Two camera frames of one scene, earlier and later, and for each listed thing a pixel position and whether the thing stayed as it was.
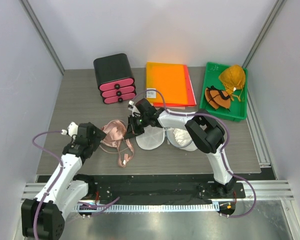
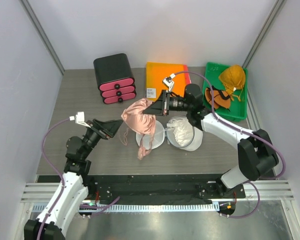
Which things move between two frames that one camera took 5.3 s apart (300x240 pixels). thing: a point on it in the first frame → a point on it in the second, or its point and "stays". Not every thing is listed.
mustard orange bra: (233, 78) stays
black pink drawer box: (114, 77) stays
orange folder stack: (174, 82) stays
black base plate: (159, 187) stays
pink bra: (115, 130) → (143, 123)
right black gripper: (132, 130) → (161, 107)
